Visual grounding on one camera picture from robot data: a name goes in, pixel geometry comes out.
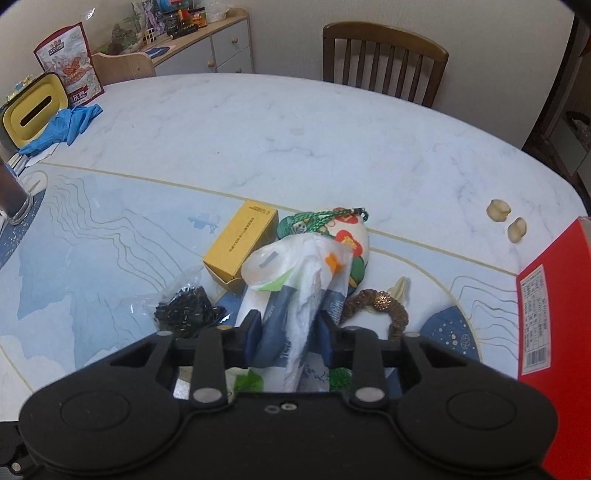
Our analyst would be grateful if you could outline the purple picture card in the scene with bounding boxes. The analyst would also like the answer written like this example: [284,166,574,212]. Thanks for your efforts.
[131,0,166,35]

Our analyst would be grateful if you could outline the blue rubber gloves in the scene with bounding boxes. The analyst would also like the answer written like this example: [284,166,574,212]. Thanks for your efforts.
[18,104,103,158]

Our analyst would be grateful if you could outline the blue printed table mat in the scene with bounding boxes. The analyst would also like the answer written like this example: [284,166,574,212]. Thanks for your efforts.
[0,161,520,416]

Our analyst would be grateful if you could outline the light wooden chair back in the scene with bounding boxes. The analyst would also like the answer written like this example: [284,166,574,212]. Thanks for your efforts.
[91,51,157,86]

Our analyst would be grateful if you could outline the dark wooden chair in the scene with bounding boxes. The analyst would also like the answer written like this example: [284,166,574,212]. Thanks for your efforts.
[322,22,450,109]

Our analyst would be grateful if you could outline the clear glass tumbler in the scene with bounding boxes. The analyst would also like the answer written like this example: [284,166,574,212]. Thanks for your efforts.
[0,154,35,226]

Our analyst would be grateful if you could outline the clear bag of black beads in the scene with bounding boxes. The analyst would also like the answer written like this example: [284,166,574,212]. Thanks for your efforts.
[130,265,228,340]

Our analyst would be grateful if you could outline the printed red snack pouch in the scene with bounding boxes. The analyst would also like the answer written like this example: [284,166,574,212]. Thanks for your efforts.
[33,22,105,107]

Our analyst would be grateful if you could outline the small blue yellow toy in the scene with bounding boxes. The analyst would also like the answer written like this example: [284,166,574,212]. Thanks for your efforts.
[7,74,40,100]

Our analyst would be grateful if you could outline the green embroidered tasselled sachet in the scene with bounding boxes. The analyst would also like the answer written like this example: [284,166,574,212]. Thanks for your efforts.
[276,207,371,296]

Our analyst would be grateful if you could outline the yellow tissue box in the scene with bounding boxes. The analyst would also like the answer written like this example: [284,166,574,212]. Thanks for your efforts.
[2,71,72,151]

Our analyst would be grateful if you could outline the yellow cardboard box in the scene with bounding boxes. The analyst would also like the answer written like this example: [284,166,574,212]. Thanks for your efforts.
[202,200,279,296]

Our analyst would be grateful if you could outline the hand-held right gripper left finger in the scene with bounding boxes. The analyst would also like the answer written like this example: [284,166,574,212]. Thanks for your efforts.
[108,310,263,409]

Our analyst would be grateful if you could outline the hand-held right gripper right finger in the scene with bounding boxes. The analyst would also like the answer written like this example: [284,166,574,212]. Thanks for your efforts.
[318,311,467,409]

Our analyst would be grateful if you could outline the white paper sheets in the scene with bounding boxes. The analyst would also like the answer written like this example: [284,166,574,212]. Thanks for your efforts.
[9,143,61,169]

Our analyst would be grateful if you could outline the small cream shell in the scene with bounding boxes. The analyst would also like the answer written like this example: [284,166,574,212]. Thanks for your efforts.
[369,276,411,317]

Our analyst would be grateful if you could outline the grey sideboard cabinet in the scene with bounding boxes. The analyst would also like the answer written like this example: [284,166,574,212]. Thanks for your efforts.
[95,8,254,77]

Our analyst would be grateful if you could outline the miniature plant terrarium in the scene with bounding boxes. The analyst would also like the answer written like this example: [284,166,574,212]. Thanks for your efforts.
[104,11,144,54]

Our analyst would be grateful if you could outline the black bar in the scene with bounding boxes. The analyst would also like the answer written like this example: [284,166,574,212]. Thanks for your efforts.
[168,25,206,40]

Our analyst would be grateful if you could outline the red cardboard box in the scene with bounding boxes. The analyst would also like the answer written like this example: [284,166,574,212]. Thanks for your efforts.
[516,216,591,480]

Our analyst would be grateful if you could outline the brown beaded scrunchie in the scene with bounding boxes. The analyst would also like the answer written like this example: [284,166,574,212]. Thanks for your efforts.
[342,289,411,342]

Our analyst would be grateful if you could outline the clear plastic bag of sachets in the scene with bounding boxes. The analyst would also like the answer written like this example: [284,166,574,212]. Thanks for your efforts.
[235,235,354,393]

